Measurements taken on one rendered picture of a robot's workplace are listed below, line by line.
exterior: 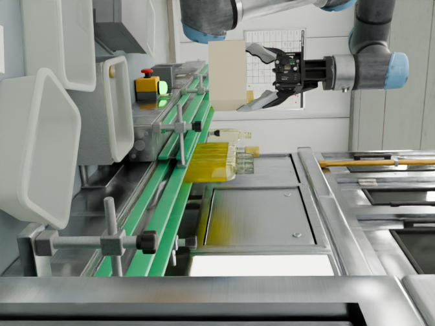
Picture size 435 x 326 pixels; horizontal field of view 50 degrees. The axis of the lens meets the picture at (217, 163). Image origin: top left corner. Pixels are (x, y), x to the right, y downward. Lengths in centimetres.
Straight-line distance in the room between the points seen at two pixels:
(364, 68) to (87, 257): 64
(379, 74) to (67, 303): 80
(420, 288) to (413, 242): 98
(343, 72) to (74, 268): 63
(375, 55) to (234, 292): 76
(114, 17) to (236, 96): 34
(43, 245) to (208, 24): 79
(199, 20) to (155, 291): 95
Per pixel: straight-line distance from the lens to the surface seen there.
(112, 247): 60
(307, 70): 99
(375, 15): 107
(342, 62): 101
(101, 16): 113
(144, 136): 122
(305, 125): 739
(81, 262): 78
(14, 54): 85
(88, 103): 104
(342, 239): 123
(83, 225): 90
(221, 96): 96
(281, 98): 103
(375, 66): 102
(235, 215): 135
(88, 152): 106
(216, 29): 126
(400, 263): 124
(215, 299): 35
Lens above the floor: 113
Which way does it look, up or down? 4 degrees down
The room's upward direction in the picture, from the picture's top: 89 degrees clockwise
